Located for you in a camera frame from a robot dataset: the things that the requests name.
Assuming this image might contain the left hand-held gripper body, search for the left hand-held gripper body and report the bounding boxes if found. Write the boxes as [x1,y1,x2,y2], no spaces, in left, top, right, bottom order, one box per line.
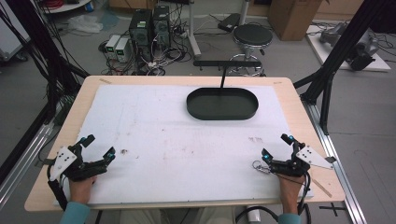
[48,146,109,183]

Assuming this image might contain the slim black computer tower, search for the slim black computer tower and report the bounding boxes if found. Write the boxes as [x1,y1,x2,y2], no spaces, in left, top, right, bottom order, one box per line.
[151,5,172,49]

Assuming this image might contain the black round stool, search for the black round stool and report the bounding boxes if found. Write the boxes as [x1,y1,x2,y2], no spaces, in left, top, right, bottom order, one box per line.
[228,23,275,77]

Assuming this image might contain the person's right hand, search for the person's right hand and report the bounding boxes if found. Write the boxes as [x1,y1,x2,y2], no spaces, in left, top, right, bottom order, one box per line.
[276,173,306,217]

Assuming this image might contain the white board with grey machine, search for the white board with grey machine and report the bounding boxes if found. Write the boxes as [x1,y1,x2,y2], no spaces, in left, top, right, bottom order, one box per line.
[305,21,392,73]

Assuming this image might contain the black frame with cable bundle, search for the black frame with cable bundle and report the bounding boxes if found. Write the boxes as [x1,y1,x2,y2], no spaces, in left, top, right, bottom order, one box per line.
[0,0,92,185]

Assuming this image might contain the right hand-held gripper cable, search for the right hand-held gripper cable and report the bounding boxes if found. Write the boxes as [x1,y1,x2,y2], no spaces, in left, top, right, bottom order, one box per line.
[296,172,313,217]

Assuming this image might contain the white bench power supply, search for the white bench power supply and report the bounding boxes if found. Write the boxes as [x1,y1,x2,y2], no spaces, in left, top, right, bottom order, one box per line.
[105,34,121,61]
[114,36,133,63]

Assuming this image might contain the thin wooden stick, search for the thin wooden stick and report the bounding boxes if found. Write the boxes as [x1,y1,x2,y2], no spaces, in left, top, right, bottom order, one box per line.
[310,177,333,199]

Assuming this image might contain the clear plastic bag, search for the clear plastic bag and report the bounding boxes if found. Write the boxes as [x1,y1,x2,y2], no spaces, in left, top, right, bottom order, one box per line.
[66,14,105,35]

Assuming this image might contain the person's left hand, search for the person's left hand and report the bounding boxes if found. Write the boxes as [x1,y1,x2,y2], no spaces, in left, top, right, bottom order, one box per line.
[68,175,98,205]

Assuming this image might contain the black power adapter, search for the black power adapter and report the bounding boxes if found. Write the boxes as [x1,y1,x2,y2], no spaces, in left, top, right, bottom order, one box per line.
[217,12,241,33]

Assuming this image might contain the person's legs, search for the person's legs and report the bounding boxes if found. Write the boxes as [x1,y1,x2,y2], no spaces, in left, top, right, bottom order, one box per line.
[119,206,236,224]

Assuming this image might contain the large black computer tower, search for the large black computer tower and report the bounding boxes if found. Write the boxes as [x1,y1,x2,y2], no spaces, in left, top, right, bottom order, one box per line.
[128,8,154,62]

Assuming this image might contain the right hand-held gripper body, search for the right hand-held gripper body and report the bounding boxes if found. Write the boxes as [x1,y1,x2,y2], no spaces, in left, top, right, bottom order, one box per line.
[269,145,338,178]

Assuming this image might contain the computer tower units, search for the computer tower units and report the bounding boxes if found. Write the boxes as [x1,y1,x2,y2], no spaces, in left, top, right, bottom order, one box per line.
[98,18,200,77]

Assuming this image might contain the white desk leg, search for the white desk leg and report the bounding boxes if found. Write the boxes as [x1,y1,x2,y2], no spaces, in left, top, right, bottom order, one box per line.
[186,0,203,59]

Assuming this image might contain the black oval tray with stand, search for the black oval tray with stand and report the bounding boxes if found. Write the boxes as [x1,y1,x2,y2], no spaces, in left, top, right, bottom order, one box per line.
[186,60,262,121]

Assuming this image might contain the white foam mat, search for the white foam mat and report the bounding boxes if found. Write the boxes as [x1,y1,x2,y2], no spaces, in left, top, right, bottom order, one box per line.
[55,84,315,206]

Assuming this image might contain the hand-held gripper cable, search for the hand-held gripper cable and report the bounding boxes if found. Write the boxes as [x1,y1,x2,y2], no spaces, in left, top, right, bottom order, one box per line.
[46,163,69,213]
[296,172,313,217]

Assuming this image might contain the aluminium rail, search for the aluminium rail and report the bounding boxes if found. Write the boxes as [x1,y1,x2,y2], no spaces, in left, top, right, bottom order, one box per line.
[301,98,369,224]
[0,121,56,208]

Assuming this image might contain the brown cardboard box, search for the brown cardboard box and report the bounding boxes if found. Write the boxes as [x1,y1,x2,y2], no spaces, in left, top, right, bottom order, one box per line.
[267,0,324,42]

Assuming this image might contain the metal key ring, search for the metal key ring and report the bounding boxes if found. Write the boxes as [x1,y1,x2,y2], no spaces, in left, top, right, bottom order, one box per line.
[251,160,273,175]

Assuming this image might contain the black cable loop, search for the black cable loop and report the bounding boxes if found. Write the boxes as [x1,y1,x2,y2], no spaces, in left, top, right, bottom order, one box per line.
[234,204,280,224]

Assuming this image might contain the left hand-held gripper cable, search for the left hand-held gripper cable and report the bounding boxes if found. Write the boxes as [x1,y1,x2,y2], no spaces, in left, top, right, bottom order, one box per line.
[46,163,69,213]

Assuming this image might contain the white plug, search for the white plug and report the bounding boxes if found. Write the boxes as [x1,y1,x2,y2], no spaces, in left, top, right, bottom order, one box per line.
[247,205,262,224]

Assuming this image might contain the black metal frame strut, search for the black metal frame strut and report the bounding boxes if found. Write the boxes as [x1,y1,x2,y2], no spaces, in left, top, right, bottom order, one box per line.
[293,0,396,136]

